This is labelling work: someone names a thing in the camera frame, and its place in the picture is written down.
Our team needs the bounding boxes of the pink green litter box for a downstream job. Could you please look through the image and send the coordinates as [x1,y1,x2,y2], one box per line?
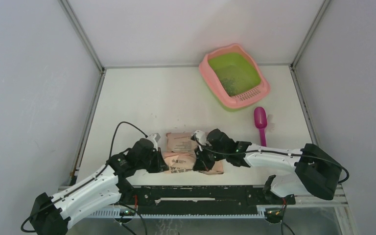
[198,44,271,111]

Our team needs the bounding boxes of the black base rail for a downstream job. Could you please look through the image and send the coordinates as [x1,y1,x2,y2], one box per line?
[119,185,287,216]

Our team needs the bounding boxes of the cat litter bag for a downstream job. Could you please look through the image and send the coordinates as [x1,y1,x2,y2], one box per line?
[162,131,224,176]

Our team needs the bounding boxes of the green litter granules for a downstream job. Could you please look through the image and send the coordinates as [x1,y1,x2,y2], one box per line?
[220,77,245,96]

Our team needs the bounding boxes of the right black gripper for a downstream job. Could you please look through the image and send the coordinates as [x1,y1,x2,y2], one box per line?
[192,142,228,172]

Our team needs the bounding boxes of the torn white bag strip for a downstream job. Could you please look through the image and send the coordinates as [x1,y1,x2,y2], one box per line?
[266,114,275,132]

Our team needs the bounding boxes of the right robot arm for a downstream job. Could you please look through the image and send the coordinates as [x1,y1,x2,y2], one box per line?
[190,129,349,204]

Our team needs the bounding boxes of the magenta plastic scoop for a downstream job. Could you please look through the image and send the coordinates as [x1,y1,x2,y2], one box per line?
[254,107,268,146]

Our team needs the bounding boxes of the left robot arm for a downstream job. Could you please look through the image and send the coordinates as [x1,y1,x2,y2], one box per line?
[27,134,166,235]

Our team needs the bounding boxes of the right black cable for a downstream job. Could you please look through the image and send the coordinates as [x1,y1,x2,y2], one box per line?
[192,136,350,185]

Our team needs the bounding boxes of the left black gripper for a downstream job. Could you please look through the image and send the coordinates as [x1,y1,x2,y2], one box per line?
[137,147,169,173]

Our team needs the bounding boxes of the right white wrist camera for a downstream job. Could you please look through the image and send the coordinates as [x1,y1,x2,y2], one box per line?
[191,130,207,151]

